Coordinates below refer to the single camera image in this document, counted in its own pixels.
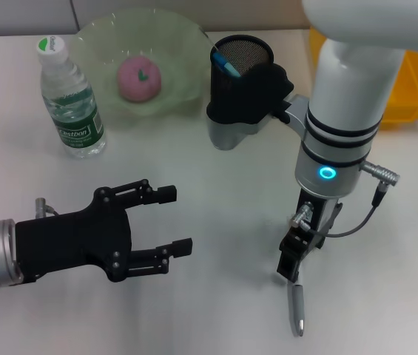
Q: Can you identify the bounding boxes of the pink toy peach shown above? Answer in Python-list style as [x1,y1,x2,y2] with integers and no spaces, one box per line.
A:
[115,55,164,103]

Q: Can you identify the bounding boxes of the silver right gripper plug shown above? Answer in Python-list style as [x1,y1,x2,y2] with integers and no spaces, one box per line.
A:
[290,202,316,229]

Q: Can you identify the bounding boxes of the translucent green fruit bowl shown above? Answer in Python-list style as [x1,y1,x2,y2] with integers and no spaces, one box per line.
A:
[64,10,212,130]

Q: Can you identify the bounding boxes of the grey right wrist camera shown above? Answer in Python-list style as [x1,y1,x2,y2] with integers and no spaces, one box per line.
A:
[206,62,310,152]

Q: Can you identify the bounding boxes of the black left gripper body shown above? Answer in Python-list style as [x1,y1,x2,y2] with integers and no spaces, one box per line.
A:
[14,186,134,285]

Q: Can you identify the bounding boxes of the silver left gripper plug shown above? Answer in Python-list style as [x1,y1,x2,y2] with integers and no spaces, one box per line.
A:
[33,197,60,223]

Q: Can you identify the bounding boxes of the clear green-label water bottle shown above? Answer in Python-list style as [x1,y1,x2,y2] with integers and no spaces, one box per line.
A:
[36,35,109,160]

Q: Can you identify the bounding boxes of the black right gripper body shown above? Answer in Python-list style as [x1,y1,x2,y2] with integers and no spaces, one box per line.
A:
[296,189,343,245]

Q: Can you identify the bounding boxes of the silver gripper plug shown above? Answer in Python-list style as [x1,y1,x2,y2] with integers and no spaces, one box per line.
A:
[33,197,60,223]
[290,202,316,229]

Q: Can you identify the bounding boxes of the blue scissors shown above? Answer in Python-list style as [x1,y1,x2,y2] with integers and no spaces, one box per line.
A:
[212,51,242,78]

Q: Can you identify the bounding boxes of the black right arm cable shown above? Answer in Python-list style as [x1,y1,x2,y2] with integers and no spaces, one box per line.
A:
[311,160,402,238]

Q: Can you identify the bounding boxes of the black mesh pen holder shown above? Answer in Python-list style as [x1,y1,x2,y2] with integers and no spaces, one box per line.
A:
[209,35,274,112]

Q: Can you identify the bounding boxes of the yellow plastic bin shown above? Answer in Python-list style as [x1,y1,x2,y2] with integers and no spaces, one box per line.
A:
[308,27,418,130]

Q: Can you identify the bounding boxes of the silver pen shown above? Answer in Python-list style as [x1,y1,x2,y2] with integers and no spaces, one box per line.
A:
[286,283,308,337]

